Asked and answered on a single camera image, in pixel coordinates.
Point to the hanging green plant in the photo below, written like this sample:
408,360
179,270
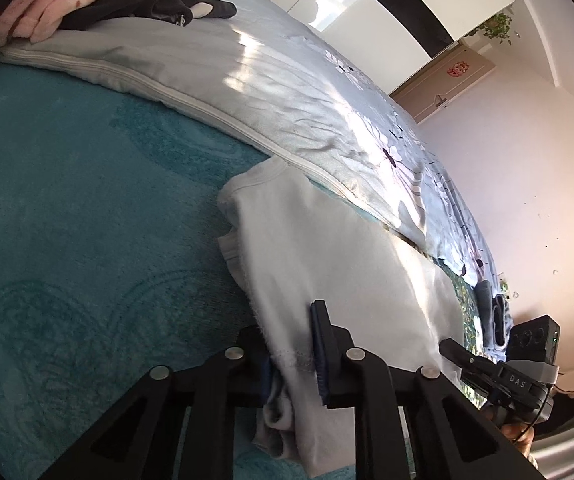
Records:
494,27

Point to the red door sticker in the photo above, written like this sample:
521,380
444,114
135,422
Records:
458,70

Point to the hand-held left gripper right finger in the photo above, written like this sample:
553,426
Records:
321,360

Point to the teal patterned blanket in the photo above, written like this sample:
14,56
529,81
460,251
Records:
92,210

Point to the beige door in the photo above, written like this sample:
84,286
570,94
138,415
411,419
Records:
442,85

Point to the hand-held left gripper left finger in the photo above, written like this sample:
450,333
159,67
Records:
259,355

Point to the white glossy wardrobe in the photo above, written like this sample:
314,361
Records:
392,20

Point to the white t-shirt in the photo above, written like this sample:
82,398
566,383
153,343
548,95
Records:
327,270

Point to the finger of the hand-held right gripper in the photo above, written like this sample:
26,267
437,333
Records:
467,355

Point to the light blue floral duvet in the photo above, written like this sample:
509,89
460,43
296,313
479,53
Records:
277,95

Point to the dark grey cloth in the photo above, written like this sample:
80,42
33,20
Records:
492,317

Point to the person's right hand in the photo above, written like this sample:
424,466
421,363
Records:
517,435

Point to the green floral sheet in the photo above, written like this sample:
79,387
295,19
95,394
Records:
462,310

